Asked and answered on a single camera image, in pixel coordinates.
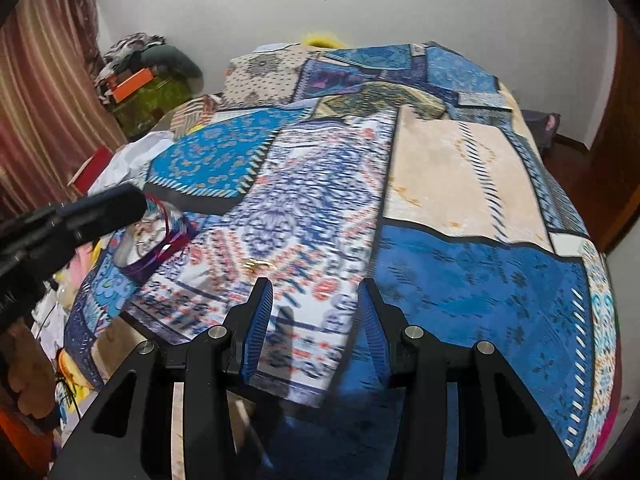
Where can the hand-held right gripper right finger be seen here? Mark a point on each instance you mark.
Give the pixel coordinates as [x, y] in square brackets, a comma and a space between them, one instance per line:
[372, 320]

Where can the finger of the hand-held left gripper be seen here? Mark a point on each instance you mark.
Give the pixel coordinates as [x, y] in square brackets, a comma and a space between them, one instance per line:
[107, 210]

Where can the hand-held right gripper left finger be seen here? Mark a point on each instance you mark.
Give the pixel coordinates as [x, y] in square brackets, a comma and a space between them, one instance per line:
[257, 320]

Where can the purple heart-shaped box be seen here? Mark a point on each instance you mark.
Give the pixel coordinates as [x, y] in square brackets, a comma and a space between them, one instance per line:
[150, 267]

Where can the red box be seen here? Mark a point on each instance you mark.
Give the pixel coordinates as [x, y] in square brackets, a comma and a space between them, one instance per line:
[92, 170]

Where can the white cloth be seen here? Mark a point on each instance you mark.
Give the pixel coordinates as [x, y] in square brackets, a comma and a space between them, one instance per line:
[125, 160]

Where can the patchwork printed blanket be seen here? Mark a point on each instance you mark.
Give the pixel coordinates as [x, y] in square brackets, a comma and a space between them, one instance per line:
[450, 260]

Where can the beige plush toy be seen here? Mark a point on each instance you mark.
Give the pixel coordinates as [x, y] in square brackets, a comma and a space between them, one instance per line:
[22, 365]

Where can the orange box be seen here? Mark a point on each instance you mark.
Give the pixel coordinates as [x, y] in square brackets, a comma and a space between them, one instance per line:
[131, 85]

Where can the striped beige quilt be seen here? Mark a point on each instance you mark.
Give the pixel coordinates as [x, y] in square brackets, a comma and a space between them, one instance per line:
[192, 112]

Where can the striped red curtain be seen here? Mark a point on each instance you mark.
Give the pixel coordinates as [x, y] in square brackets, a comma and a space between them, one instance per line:
[40, 85]

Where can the pile of clothes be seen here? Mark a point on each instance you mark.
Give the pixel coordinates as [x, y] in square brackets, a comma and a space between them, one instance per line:
[130, 50]

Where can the dark green cushion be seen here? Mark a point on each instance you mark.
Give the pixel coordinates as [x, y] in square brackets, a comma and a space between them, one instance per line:
[180, 60]

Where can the white paper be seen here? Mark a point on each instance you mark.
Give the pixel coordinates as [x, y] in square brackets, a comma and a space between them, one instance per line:
[267, 48]

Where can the grey backpack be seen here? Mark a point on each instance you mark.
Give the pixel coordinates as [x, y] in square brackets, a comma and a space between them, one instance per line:
[545, 127]

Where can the brown wooden wardrobe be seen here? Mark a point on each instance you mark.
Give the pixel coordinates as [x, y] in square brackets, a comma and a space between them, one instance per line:
[622, 135]

